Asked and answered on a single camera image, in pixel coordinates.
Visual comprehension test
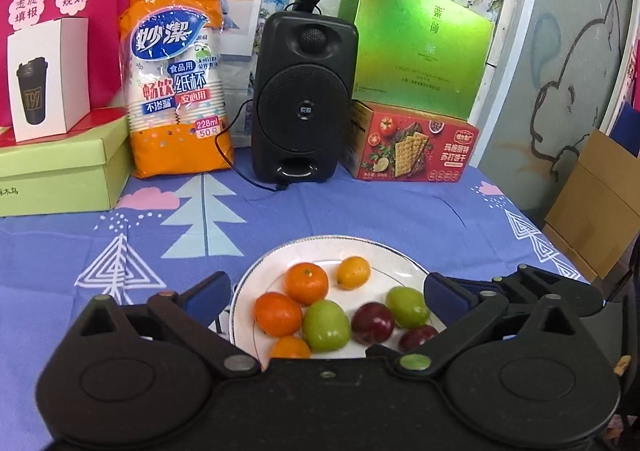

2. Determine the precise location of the light green shoebox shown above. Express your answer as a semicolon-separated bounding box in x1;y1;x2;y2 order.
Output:
0;118;135;218

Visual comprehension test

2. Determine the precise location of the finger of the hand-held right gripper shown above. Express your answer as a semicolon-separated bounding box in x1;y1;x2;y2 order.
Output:
457;264;606;318

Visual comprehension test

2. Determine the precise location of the orange tangerine with stem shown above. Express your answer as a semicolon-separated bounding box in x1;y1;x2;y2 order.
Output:
284;263;330;306

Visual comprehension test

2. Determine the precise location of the shiny green gift box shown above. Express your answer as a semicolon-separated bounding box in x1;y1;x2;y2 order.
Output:
338;0;495;122

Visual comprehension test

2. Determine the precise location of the yellow orange citrus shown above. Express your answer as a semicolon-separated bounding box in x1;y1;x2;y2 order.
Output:
336;256;372;290

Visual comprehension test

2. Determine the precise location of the black speaker cable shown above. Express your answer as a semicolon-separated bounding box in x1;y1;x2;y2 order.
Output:
214;98;290;192

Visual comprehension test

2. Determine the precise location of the orange paper cup pack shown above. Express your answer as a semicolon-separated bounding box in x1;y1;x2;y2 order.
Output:
118;0;236;180

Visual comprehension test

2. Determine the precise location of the white box with cup picture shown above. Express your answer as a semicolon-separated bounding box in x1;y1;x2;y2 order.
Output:
7;18;92;142

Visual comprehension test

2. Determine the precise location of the green plum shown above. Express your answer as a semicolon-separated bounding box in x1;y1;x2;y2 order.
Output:
302;300;351;353

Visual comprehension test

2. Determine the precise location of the white plate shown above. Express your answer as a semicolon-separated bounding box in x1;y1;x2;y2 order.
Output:
229;236;447;362

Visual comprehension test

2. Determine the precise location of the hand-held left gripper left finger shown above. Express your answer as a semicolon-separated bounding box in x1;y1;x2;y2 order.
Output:
67;271;262;379

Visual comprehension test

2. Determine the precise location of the blue printed tablecloth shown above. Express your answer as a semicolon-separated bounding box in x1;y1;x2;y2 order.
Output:
0;146;588;382

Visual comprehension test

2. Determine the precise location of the flat brown cardboard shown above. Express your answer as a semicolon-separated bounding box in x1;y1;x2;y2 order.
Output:
542;128;640;282

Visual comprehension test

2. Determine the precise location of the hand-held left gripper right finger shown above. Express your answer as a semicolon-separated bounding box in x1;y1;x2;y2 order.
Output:
392;272;583;379

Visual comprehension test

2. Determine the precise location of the red cracker box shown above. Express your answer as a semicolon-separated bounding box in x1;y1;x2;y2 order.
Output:
342;100;480;184

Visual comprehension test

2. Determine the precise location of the dark red plum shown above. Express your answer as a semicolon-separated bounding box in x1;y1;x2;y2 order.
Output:
351;302;396;346
398;324;440;353

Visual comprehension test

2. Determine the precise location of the small green apple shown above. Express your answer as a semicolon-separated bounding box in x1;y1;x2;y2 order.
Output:
386;287;431;329

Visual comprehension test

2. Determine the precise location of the black speaker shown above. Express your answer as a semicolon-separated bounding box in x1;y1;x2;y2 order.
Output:
250;12;360;184

